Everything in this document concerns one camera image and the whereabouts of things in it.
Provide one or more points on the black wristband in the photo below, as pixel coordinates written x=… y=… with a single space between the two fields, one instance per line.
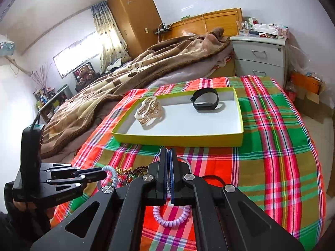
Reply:
x=206 y=100

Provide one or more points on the brown teddy bear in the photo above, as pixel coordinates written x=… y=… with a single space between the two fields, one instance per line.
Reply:
x=85 y=73

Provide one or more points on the brown patterned blanket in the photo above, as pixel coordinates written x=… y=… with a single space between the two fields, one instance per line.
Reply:
x=110 y=83

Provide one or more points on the clear drinking glass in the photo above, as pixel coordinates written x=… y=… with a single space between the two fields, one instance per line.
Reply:
x=242 y=28

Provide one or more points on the orange box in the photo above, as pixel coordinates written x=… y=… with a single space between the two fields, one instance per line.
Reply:
x=305 y=82

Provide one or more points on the clear plastic bag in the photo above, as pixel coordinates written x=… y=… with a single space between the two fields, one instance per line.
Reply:
x=298 y=57

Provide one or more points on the dotted curtain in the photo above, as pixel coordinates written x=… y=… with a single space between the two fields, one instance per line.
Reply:
x=110 y=39

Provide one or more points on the beige hair claw clip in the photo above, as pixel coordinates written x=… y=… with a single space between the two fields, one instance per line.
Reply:
x=150 y=111

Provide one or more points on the power strip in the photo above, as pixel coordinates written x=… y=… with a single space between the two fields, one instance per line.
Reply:
x=163 y=28

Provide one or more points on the dried branches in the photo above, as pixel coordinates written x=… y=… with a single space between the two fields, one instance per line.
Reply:
x=42 y=75

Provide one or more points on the window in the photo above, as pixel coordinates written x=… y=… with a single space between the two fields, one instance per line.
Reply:
x=76 y=55

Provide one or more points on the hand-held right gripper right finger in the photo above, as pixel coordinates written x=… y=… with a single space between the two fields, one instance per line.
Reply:
x=173 y=170

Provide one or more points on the wooden headboard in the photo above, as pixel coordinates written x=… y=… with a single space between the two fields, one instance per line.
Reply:
x=222 y=21

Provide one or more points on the grey two-drawer nightstand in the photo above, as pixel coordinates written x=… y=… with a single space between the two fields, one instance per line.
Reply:
x=259 y=57

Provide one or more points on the wooden wardrobe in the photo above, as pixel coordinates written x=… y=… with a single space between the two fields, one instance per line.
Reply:
x=133 y=13

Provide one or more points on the pink tissue pack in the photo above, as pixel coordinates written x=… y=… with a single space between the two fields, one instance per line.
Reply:
x=281 y=31

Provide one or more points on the cluttered shelf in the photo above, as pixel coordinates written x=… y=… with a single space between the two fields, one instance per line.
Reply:
x=51 y=102

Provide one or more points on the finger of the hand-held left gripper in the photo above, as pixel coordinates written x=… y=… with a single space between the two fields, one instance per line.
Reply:
x=62 y=169
x=91 y=175

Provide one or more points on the blue wall decoration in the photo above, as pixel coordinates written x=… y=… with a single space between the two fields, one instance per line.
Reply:
x=6 y=49

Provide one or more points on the red green plaid cloth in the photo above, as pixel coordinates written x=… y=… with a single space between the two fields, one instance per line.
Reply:
x=272 y=141

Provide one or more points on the yellow shallow cardboard box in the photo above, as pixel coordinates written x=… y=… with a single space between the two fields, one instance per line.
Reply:
x=183 y=115

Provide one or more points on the person's left hand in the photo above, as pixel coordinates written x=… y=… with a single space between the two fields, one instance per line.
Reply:
x=22 y=206

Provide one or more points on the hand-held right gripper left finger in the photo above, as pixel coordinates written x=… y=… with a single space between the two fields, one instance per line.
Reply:
x=166 y=170

